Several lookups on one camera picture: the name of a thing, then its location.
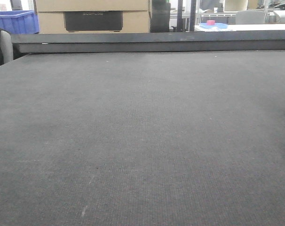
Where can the brown cardboard box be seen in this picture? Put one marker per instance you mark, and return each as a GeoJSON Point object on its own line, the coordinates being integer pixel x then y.
{"type": "Point", "coordinates": [93, 16]}

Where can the blue tray on table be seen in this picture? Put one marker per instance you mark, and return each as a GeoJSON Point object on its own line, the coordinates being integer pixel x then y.
{"type": "Point", "coordinates": [216, 25]}

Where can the pink tape roll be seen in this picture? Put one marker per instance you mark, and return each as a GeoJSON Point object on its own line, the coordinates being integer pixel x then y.
{"type": "Point", "coordinates": [210, 22]}

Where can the grey chair back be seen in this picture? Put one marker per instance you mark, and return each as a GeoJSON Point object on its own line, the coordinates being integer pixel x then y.
{"type": "Point", "coordinates": [249, 17]}

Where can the blue plastic crate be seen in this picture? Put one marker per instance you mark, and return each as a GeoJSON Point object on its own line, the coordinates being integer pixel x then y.
{"type": "Point", "coordinates": [19, 21]}

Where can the black metal rack post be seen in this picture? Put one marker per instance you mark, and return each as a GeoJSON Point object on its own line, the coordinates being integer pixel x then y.
{"type": "Point", "coordinates": [179, 26]}

